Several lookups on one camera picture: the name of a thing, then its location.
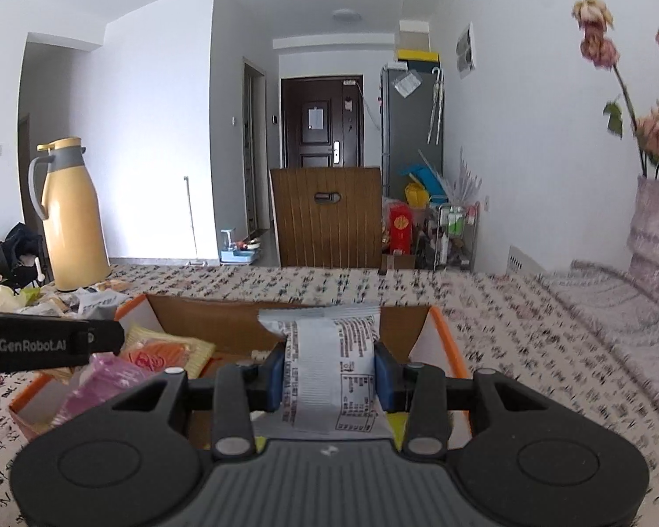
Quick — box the white paper sheet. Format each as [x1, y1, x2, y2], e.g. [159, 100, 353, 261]
[392, 72, 423, 97]

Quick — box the white feather decoration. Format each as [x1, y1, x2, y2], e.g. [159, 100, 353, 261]
[445, 148, 481, 209]

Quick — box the long orange snack packet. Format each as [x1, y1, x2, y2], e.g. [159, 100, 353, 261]
[118, 323, 216, 374]

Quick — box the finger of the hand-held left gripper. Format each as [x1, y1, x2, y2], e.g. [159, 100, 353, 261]
[87, 318, 126, 364]

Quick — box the red gift bag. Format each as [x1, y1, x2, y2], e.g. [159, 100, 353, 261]
[387, 203, 415, 256]

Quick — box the green snack packet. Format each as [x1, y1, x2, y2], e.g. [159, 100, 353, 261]
[387, 411, 410, 451]

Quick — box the small white packet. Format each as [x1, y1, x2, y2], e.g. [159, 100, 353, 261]
[77, 291, 130, 319]

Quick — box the brown cardboard box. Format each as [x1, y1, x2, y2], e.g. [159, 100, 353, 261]
[400, 20, 432, 51]

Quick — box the dark wooden door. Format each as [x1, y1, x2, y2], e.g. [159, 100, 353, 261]
[281, 77, 363, 170]

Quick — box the pink ribbed vase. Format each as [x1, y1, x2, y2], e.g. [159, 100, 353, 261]
[627, 174, 659, 292]

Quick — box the dark cloth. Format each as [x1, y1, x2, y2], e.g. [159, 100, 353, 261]
[0, 222, 45, 292]

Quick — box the grey white snack packet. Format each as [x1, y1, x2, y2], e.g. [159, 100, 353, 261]
[258, 304, 391, 434]

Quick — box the pink snack packet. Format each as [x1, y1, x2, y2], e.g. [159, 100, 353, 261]
[49, 354, 168, 429]

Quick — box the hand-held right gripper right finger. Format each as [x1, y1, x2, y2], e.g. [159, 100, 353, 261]
[372, 340, 553, 458]

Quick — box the wooden chair back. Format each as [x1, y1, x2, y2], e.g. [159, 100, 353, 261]
[269, 166, 385, 269]

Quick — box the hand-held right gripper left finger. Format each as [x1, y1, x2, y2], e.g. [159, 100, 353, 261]
[107, 342, 286, 461]

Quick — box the folded umbrella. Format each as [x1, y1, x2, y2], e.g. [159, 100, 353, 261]
[425, 67, 445, 144]

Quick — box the red cardboard box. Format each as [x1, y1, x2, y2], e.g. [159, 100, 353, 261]
[8, 293, 471, 454]

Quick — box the blue plastic item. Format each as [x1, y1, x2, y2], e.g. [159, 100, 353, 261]
[401, 163, 445, 193]

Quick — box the grey refrigerator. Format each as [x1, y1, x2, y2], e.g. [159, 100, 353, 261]
[380, 63, 445, 199]

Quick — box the wire rack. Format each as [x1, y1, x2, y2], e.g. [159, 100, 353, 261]
[434, 203, 480, 271]

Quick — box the yellow thermos jug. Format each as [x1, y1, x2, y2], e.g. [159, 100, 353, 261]
[29, 137, 111, 292]

